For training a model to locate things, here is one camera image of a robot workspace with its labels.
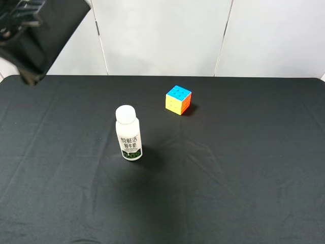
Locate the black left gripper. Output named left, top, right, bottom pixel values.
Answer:
left=1, top=1, right=48, bottom=46

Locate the black leather glasses case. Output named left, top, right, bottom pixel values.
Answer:
left=1, top=0, right=91, bottom=86

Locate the white milk bottle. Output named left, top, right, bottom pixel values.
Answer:
left=115, top=105, right=143, bottom=161

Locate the colourful puzzle cube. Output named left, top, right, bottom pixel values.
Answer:
left=165, top=85, right=192, bottom=115

